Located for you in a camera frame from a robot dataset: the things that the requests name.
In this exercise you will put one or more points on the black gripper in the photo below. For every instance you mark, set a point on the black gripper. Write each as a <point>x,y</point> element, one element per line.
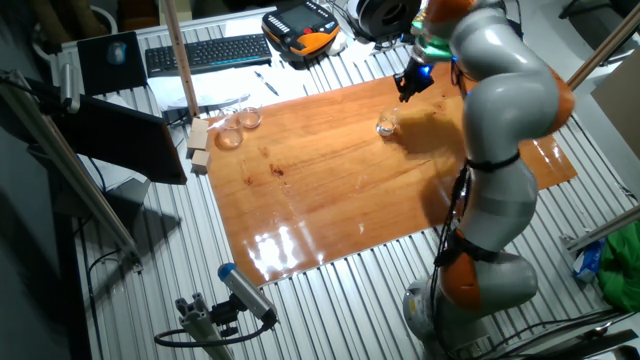
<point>417,77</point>

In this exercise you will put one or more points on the clear glass stirring rod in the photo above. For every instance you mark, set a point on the clear glass stirring rod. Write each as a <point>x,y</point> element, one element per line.
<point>397,114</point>

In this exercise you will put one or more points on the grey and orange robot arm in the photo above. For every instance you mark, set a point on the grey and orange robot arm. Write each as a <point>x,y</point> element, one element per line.
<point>515,100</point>

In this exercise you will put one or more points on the glass beaker with water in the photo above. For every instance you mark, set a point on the glass beaker with water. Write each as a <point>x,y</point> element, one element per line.
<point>387,127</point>

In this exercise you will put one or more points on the empty glass beaker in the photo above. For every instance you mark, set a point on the empty glass beaker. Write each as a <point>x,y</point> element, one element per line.
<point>250,119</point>
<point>230,136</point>

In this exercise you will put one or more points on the white tissue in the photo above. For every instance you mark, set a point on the white tissue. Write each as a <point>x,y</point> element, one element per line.
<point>360,50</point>

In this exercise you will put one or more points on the black filament spool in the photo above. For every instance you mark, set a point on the black filament spool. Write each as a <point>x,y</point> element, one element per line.
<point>385,15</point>

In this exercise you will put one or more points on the white rounded plastic object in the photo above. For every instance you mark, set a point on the white rounded plastic object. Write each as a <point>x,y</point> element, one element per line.
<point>336,44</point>

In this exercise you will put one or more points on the orange and black teach pendant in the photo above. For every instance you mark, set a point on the orange and black teach pendant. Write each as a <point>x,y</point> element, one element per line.
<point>300,22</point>

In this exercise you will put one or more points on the black pen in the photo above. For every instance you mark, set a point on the black pen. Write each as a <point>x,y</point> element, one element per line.
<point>266,83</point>

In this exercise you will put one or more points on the glossy wooden board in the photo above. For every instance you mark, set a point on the glossy wooden board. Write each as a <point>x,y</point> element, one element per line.
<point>280,165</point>

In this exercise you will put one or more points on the white paper sheets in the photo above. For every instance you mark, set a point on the white paper sheets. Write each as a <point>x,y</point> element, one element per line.
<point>220,87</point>

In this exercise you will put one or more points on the black computer keyboard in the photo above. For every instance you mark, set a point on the black computer keyboard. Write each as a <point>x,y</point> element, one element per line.
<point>210,52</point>

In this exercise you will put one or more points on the small wooden block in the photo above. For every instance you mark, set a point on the small wooden block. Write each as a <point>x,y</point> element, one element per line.
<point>200,125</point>
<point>197,141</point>
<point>201,161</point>

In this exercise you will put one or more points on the black office chair base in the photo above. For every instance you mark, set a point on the black office chair base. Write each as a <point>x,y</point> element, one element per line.
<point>600,6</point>

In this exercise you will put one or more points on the brown cardboard box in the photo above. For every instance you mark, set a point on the brown cardboard box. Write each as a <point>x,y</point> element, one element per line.
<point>620,100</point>

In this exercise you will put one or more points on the aluminium profile bar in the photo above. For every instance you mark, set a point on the aluminium profile bar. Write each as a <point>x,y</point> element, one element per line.
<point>605,227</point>

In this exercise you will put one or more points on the blue and white tissue pack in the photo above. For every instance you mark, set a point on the blue and white tissue pack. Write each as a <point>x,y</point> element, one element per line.
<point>589,260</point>

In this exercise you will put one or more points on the green cloth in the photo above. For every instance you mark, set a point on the green cloth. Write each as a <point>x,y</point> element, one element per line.
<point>622,265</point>

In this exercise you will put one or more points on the black flat monitor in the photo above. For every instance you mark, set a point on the black flat monitor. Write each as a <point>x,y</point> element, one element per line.
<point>125,140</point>

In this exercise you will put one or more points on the grey computer mouse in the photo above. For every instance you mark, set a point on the grey computer mouse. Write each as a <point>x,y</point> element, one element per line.
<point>117,52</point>

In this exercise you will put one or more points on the metal spoon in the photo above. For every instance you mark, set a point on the metal spoon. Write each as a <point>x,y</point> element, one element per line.
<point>597,330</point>

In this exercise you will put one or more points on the white round bucket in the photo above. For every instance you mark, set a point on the white round bucket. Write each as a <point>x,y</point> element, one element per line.
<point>107,17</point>

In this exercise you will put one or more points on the black flat bar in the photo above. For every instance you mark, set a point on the black flat bar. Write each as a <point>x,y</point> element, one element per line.
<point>580,345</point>

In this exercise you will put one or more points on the black mouse pad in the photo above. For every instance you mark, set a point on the black mouse pad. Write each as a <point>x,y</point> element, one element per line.
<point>97,75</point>

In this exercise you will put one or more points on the long grey aluminium strut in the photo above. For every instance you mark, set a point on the long grey aluminium strut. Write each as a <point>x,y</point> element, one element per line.
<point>75,170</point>

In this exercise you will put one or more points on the wooden frame pole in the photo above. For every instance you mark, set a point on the wooden frame pole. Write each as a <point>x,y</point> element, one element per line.
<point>180,55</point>
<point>607,45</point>

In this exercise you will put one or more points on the silver camera with blue cap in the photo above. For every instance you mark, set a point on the silver camera with blue cap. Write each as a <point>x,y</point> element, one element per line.
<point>245,290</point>

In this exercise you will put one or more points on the short aluminium profile post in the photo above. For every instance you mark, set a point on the short aluminium profile post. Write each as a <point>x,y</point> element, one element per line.
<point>200,325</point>

